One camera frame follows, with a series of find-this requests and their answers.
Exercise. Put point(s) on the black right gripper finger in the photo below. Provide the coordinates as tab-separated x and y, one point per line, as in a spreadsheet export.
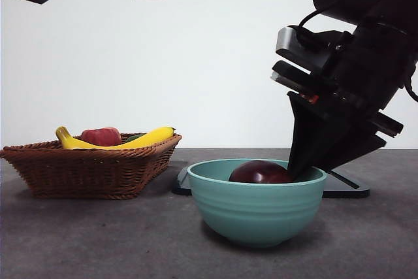
303	135
349	141

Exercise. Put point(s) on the dark purple plum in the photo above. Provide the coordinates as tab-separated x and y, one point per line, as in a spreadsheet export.
258	172

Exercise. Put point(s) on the teal ceramic bowl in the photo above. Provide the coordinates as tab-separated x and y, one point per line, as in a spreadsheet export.
258	213

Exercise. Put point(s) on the dark rectangular tray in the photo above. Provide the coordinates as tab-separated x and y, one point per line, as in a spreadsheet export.
346	190

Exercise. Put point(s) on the yellow banana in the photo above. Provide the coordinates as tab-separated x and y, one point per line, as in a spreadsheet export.
153	136

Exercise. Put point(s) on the green vegetable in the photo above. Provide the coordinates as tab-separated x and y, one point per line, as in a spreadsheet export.
135	138

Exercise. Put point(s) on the red apple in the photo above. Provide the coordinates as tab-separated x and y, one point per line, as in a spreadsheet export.
101	136

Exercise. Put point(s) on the brown wicker basket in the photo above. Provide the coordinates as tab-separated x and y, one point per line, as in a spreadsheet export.
85	174

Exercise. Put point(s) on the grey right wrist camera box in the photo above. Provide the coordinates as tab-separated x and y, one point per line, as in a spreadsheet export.
287	42

